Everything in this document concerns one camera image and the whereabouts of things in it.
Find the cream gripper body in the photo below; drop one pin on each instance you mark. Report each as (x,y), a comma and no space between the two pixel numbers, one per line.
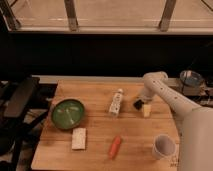
(146,110)

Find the black eraser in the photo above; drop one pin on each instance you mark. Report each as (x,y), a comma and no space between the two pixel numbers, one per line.
(138,104)

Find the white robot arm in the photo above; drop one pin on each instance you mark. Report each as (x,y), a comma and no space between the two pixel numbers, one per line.
(196,142)

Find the white ceramic cup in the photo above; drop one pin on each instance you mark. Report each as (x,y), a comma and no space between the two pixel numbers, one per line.
(163,146)

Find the white plastic bottle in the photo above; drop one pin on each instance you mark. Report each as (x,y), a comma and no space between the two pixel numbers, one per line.
(116,103)

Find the orange carrot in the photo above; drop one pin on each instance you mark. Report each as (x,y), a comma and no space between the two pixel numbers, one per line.
(114,147)

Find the blue round dish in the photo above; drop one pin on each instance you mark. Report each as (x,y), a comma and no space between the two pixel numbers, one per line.
(191,78)

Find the white sponge block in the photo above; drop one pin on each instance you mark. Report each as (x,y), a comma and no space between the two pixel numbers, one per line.
(79,139)

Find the green bowl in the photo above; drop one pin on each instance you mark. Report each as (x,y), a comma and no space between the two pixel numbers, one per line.
(67,114)

